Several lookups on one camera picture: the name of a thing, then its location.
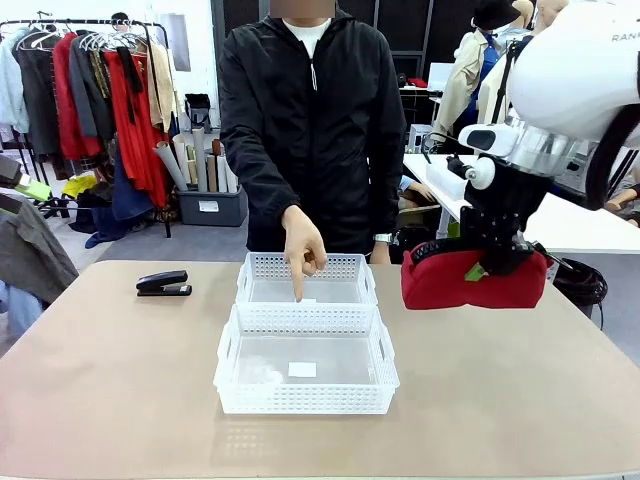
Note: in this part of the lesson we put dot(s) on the white perforated plastic basket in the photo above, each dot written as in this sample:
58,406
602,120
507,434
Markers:
300,400
350,267

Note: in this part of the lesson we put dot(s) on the person's right hand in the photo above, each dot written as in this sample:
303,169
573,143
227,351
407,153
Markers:
305,240

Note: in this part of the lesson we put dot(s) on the red dress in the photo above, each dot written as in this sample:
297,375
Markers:
135,150

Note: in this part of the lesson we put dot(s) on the person in black jacket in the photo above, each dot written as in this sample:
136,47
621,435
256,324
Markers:
325,125

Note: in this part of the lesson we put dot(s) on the grey jacket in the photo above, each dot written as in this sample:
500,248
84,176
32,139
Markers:
82,90

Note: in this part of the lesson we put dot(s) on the red jacket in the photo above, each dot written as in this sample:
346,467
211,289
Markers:
65,100

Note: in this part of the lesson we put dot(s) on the green bag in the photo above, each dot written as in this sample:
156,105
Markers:
452,230

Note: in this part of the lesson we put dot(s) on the black chair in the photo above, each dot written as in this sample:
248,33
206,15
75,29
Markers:
197,107

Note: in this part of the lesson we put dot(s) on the black stapler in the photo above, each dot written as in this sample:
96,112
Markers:
162,282

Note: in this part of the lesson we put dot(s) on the brown paper roll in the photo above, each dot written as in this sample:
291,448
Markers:
216,165

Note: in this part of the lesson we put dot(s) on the blue garment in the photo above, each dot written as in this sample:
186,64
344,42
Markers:
125,200

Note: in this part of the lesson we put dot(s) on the person's left forearm black sleeve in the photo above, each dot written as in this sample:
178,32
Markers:
387,200

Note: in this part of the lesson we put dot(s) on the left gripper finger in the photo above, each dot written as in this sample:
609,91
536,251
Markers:
30,190
10,202

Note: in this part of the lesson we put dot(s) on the person's right forearm black sleeve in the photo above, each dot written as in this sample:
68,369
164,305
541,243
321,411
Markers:
260,185

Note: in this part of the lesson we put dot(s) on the grey paper roll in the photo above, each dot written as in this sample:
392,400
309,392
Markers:
199,160
170,165

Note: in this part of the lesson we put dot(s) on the person's left hand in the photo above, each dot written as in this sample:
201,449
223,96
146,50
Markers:
381,254

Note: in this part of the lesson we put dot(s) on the black-haired bystander head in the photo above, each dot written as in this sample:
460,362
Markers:
120,19

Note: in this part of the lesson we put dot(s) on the grey wall poster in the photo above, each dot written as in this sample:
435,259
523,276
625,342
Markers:
179,40

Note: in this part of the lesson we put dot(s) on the white panel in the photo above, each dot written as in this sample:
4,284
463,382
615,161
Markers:
440,75

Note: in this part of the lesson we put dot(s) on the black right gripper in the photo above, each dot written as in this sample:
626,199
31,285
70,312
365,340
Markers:
500,220

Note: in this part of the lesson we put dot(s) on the silver wristwatch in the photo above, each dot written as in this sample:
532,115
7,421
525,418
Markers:
384,238

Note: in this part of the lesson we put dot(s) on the beige paper roll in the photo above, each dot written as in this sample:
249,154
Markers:
181,155

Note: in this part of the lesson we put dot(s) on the yellow bag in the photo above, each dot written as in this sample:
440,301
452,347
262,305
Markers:
80,186

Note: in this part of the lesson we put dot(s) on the black clothes rack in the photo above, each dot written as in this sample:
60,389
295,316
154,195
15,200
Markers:
75,21

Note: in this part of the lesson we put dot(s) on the blue jeans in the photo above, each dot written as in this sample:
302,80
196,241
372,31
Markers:
17,310

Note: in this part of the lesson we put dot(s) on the grey storage bin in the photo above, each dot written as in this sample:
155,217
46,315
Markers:
210,210

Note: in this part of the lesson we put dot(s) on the black scarf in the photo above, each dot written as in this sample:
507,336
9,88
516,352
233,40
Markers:
131,75

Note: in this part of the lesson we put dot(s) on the grey draped garment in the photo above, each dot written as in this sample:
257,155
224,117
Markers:
30,250

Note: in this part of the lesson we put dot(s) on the red zipper pouch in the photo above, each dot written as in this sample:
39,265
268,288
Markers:
450,290

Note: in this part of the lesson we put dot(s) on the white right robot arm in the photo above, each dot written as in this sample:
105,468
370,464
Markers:
565,75

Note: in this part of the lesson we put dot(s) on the light blue shirt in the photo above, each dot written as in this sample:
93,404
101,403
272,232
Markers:
10,85

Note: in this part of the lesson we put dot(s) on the white table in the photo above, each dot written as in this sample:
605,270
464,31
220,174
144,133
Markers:
575,225

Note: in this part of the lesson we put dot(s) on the beige garment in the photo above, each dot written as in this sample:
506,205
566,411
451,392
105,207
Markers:
160,85

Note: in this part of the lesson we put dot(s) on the mannequin in beige trench coat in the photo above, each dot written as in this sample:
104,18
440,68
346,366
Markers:
465,75

